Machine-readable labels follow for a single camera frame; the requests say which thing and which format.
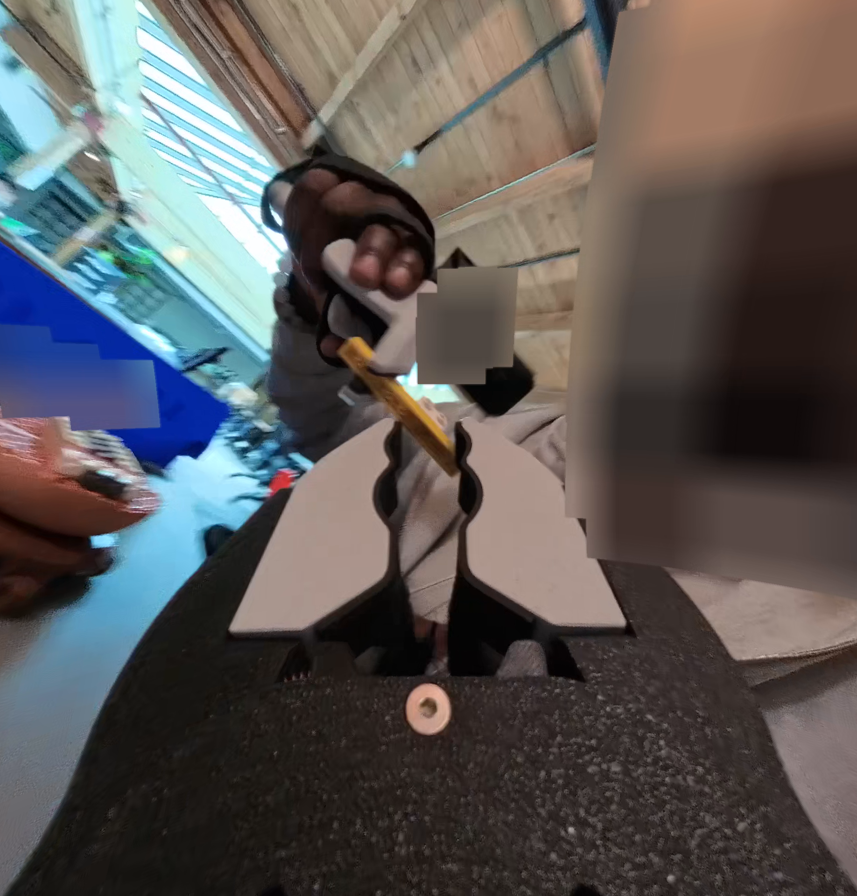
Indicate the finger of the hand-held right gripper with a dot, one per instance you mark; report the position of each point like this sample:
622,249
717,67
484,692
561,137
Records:
397,329

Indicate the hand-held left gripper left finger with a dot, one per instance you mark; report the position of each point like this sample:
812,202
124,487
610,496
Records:
316,553

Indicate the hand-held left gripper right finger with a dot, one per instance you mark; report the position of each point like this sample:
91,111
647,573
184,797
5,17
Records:
533,560

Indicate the blue plastic bin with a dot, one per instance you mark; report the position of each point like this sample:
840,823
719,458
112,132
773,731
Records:
50,294

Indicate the person's right forearm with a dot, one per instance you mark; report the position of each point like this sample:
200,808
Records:
302,392

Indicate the narrow yellow toy plate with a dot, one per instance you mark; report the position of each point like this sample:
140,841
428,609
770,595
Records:
400,406

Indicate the person's right hand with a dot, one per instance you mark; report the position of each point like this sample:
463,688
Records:
330,210

